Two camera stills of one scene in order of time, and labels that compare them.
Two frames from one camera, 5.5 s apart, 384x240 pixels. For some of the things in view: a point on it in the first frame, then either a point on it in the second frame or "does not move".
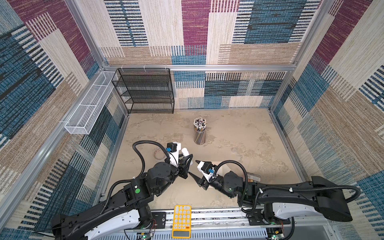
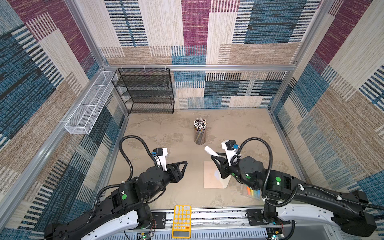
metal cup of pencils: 200,124 does not move
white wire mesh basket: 81,121 does not move
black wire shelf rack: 145,90 does not move
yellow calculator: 182,221 does not move
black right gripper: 200,182 to 223,168
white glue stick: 185,152 to 210,150
